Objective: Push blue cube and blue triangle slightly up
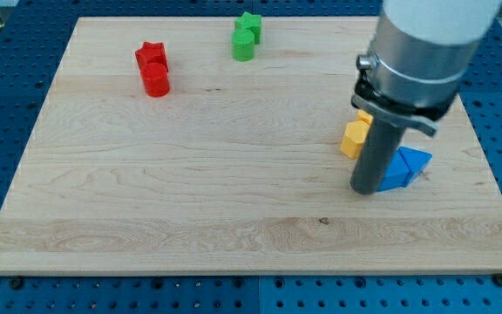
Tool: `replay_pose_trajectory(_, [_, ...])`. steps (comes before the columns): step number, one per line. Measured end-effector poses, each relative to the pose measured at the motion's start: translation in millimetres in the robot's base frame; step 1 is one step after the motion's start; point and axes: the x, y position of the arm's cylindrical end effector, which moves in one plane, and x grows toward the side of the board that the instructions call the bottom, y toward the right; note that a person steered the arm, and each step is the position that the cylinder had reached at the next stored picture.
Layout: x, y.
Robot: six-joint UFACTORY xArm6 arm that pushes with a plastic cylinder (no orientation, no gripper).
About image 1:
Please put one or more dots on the red cylinder block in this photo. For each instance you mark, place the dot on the red cylinder block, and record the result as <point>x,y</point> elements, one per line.
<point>155,80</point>

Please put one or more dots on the light wooden board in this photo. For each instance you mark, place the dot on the light wooden board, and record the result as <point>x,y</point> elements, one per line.
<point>238,169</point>

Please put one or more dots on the red star block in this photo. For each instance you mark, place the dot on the red star block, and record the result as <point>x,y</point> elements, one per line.
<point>150,53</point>

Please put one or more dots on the blue cube block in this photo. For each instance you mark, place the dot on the blue cube block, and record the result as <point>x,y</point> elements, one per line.
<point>396,173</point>

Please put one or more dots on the green star block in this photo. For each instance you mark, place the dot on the green star block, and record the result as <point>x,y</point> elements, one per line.
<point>250,22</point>

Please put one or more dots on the blue triangle block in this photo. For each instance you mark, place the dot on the blue triangle block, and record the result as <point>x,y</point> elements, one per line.
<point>416,161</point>

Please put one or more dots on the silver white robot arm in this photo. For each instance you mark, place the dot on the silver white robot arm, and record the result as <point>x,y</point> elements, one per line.
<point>412,70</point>

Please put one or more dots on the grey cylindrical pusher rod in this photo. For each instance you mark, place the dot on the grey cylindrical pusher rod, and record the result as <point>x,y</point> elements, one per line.
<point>380,145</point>

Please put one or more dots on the yellow hexagon block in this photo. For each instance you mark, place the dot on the yellow hexagon block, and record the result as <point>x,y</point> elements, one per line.
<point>354,136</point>

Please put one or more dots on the green cylinder block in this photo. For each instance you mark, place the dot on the green cylinder block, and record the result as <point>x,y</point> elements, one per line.
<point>242,44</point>

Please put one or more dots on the yellow block behind rod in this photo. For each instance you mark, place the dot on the yellow block behind rod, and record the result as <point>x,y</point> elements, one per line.
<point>364,116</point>

